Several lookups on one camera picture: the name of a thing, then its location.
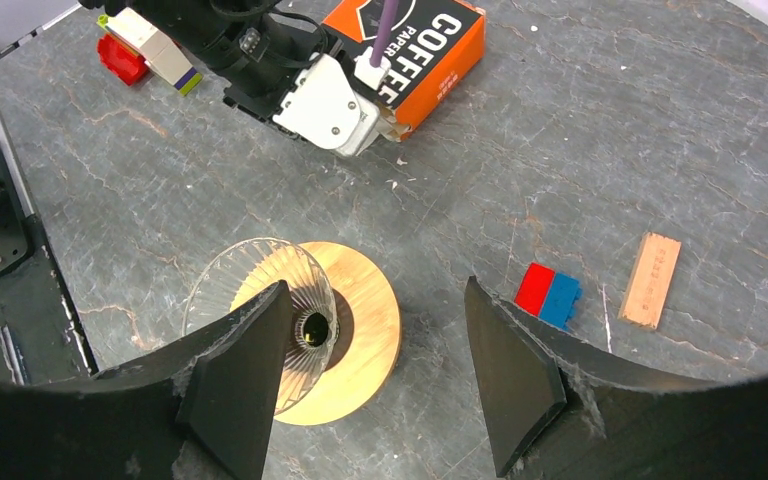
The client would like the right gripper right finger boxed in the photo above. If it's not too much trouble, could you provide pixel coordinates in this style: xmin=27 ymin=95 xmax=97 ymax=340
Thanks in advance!
xmin=464 ymin=277 xmax=768 ymax=479

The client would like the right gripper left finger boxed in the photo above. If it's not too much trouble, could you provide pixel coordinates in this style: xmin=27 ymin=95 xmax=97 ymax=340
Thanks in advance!
xmin=0 ymin=314 xmax=275 ymax=479

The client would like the red blue block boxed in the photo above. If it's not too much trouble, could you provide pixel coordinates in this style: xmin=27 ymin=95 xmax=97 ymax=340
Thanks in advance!
xmin=514 ymin=262 xmax=582 ymax=330

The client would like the long wooden block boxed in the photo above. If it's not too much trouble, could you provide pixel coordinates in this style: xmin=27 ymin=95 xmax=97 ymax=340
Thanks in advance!
xmin=618 ymin=232 xmax=682 ymax=330

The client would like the clear glass dripper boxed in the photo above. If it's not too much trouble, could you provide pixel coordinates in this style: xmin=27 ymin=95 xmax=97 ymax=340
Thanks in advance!
xmin=180 ymin=237 xmax=340 ymax=416

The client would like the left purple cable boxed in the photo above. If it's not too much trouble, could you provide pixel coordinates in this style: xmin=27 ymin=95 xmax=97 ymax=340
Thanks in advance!
xmin=368 ymin=0 xmax=401 ymax=69

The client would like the coffee filter box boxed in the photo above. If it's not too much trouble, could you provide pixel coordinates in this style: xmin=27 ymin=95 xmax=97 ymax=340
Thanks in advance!
xmin=322 ymin=0 xmax=487 ymax=143

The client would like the colourful block stack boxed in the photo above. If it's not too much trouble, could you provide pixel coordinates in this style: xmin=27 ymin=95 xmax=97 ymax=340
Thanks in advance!
xmin=96 ymin=8 xmax=203 ymax=96

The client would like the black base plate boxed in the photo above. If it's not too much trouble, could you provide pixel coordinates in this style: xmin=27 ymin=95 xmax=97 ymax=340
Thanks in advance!
xmin=0 ymin=148 xmax=99 ymax=385

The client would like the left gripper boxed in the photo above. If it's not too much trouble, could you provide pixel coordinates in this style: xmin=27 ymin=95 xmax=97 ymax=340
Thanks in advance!
xmin=81 ymin=1 xmax=344 ymax=136

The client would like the wooden ring holder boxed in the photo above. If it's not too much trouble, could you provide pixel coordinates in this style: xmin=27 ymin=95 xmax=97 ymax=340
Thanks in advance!
xmin=275 ymin=241 xmax=402 ymax=426

